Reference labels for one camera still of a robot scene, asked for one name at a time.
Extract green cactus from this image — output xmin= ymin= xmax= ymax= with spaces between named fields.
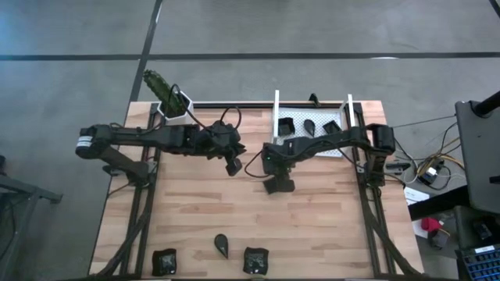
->
xmin=142 ymin=69 xmax=184 ymax=117

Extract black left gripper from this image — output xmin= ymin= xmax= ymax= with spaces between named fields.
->
xmin=195 ymin=119 xmax=248 ymax=177

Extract black aluminium frame rail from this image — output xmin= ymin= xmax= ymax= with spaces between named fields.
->
xmin=193 ymin=101 xmax=347 ymax=110

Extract yellow cable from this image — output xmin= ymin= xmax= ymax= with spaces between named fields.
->
xmin=416 ymin=153 xmax=464 ymax=177

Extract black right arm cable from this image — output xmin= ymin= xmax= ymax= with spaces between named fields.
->
xmin=244 ymin=149 xmax=273 ymax=180

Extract white hexagonal plant pot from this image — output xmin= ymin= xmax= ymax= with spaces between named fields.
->
xmin=156 ymin=90 xmax=195 ymax=126

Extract black wavy square plate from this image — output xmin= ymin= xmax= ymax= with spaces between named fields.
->
xmin=242 ymin=246 xmax=270 ymax=276
xmin=151 ymin=247 xmax=178 ymax=277
xmin=277 ymin=116 xmax=296 ymax=137

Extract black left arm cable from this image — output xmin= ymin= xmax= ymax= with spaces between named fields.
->
xmin=167 ymin=83 xmax=242 ymax=132

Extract black storage box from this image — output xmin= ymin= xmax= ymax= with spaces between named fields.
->
xmin=452 ymin=205 xmax=500 ymax=251

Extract red object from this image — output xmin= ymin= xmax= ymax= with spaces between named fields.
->
xmin=420 ymin=216 xmax=443 ymax=234

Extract small black object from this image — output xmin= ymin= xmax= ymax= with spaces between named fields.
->
xmin=427 ymin=229 xmax=451 ymax=251

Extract black pole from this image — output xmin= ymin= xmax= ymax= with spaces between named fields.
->
xmin=471 ymin=90 xmax=500 ymax=118

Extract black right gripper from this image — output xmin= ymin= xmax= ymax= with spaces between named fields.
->
xmin=260 ymin=140 xmax=297 ymax=195

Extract black metal stand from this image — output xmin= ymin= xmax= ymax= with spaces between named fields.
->
xmin=0 ymin=155 xmax=64 ymax=274

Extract white perforated metal rack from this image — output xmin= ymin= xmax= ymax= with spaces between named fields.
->
xmin=270 ymin=89 xmax=359 ymax=158

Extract white paper sheet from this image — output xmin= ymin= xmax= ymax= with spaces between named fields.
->
xmin=404 ymin=187 xmax=430 ymax=207
xmin=412 ymin=220 xmax=430 ymax=239

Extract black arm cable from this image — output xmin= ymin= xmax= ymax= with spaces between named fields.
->
xmin=244 ymin=149 xmax=273 ymax=180
xmin=167 ymin=83 xmax=242 ymax=132

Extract black floor beam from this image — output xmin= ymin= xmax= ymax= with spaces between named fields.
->
xmin=408 ymin=185 xmax=470 ymax=222

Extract black floor cable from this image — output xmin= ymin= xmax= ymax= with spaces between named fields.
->
xmin=392 ymin=115 xmax=457 ymax=130

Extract grey centred square plate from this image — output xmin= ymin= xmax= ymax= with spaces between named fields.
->
xmin=322 ymin=119 xmax=341 ymax=136

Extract black aluminium frame rails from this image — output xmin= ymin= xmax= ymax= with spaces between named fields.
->
xmin=102 ymin=101 xmax=168 ymax=280
xmin=343 ymin=101 xmax=427 ymax=280

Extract backlit keyboard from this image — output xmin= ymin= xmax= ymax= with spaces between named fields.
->
xmin=455 ymin=244 xmax=500 ymax=281

